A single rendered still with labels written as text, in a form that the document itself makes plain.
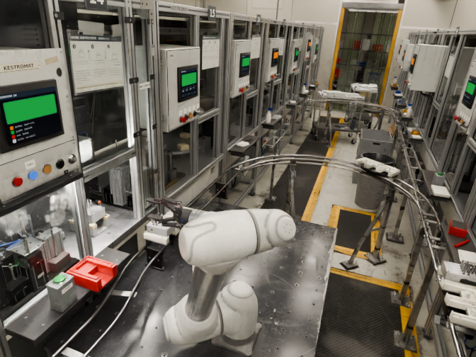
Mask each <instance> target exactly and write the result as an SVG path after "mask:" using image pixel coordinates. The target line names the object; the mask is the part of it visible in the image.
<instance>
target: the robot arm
mask: <svg viewBox="0 0 476 357"><path fill-rule="evenodd" d="M147 202H150V203H155V204H158V205H159V204H162V205H164V206H165V207H167V208H168V209H170V210H171V211H172V213H173V217H167V218H163V217H162V216H159V215H154V214H149V215H148V216H147V217H148V218H151V219H154V220H155V221H158V222H159V223H160V224H161V225H162V227H175V228H177V229H180V228H181V227H182V225H184V226H183V227H182V229H181V231H180V232H179V236H178V245H179V250H180V253H181V256H182V258H183V259H184V260H185V261H186V262H187V263H188V264H190V265H192V269H193V277H192V281H191V287H190V290H189V294H187V295H186V296H184V297H183V299H182V300H181V301H180V302H178V303H177V304H176V305H174V306H173V307H171V308H170V309H169V310H168V311H167V312H166V313H165V315H164V317H163V323H164V330H165V334H166V340H167V341H169V342H171V344H175V345H179V346H187V345H191V344H196V343H199V342H202V341H206V340H208V339H211V338H212V345H213V346H221V347H223V348H225V349H229V350H231V351H234V352H237V353H240V354H242V355H243V356H245V357H251V355H252V349H253V347H254V344H255V341H256V338H257V336H258V334H259V332H260V331H261V329H262V325H261V324H260V323H256V322H257V317H258V302H257V298H256V295H255V293H254V291H253V289H252V288H251V286H250V285H249V284H248V283H246V282H244V281H240V280H237V281H233V282H231V283H229V284H227V285H226V286H225V287H224V288H223V289H222V291H220V288H221V286H222V283H223V280H224V279H225V275H226V273H227V272H228V271H229V270H230V269H231V268H232V267H234V266H235V265H236V264H238V263H239V262H240V261H241V260H242V259H243V258H245V257H247V256H251V255H254V254H259V253H261V252H265V251H268V250H271V249H273V248H274V247H283V246H285V245H286V244H288V243H289V242H290V241H291V240H292V239H293V238H294V236H295V230H296V228H295V223H294V222H293V218H292V217H291V216H289V214H287V213H286V212H284V211H282V210H278V209H245V210H226V211H221V212H206V211H202V210H197V209H194V210H190V209H186V208H182V207H181V204H182V202H181V201H177V200H174V199H171V198H168V197H166V196H164V195H163V196H162V197H161V198H148V199H147ZM174 205H175V206H174ZM170 221H172V222H170ZM173 221H177V223H175V222H173Z"/></svg>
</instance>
